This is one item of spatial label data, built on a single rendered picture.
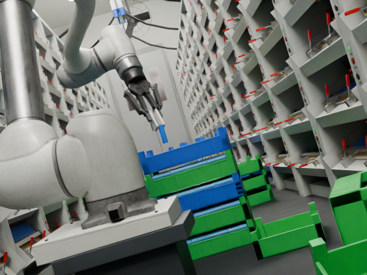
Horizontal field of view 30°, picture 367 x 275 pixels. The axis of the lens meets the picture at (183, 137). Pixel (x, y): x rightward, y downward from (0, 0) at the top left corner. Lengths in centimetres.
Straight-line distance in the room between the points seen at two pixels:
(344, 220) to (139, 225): 54
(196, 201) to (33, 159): 75
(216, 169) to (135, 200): 66
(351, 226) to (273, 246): 77
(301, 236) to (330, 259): 94
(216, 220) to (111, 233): 76
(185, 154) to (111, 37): 51
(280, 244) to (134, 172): 51
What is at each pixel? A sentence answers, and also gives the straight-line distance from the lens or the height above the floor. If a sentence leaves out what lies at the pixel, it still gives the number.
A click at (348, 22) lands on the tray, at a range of 184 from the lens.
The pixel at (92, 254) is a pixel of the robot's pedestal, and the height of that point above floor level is 19.
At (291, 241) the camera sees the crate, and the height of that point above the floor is 2.
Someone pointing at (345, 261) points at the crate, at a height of 13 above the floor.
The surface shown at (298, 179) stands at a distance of 320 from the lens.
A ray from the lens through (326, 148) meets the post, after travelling 251.
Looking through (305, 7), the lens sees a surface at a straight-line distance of 226.
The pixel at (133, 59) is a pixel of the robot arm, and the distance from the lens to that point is 242.
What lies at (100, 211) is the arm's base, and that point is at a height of 27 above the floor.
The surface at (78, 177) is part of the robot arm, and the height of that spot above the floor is 37.
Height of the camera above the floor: 34
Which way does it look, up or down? 1 degrees up
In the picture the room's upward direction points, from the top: 17 degrees counter-clockwise
